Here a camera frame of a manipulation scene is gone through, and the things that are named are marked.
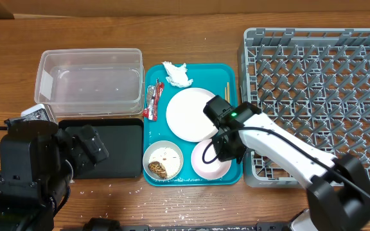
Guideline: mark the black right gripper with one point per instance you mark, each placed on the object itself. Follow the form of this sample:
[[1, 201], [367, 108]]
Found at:
[[225, 147]]

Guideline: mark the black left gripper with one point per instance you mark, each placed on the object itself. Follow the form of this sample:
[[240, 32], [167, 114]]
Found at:
[[85, 158]]

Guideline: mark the small pink bowl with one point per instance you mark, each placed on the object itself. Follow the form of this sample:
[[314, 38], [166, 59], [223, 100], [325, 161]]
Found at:
[[212, 171]]

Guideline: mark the large white plate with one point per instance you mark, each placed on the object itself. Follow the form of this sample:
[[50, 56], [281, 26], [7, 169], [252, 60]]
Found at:
[[185, 116]]

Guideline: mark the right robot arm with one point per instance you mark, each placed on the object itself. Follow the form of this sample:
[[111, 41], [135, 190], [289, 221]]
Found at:
[[337, 189]]

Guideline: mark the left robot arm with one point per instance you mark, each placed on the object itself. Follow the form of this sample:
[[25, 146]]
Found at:
[[38, 161]]

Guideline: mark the grey dishwasher rack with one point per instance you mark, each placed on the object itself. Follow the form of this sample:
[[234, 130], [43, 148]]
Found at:
[[315, 83]]

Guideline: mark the black tray bin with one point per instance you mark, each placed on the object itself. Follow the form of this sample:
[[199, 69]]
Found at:
[[123, 139]]

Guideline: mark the teal serving tray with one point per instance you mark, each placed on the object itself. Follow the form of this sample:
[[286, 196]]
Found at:
[[212, 77]]

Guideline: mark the grey bowl with rice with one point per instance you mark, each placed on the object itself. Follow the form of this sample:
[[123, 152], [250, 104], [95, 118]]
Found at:
[[168, 154]]

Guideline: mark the clear plastic bin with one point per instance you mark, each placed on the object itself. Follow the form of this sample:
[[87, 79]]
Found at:
[[91, 82]]

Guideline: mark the brown mushroom piece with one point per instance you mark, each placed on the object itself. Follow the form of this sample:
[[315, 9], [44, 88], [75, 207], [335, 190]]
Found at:
[[158, 169]]

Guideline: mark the crumpled white napkin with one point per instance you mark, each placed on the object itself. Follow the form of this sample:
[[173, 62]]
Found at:
[[177, 75]]

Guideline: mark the red silver snack wrapper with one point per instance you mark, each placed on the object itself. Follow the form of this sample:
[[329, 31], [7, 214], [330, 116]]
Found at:
[[153, 95]]

